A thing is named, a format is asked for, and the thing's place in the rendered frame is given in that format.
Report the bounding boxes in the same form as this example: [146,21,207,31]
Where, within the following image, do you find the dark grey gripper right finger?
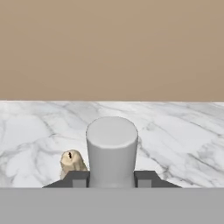
[133,171,182,189]

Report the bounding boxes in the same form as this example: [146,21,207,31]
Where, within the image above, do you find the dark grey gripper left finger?
[42,171,91,189]

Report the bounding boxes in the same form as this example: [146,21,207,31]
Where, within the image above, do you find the white cylindrical cup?
[85,115,139,189]

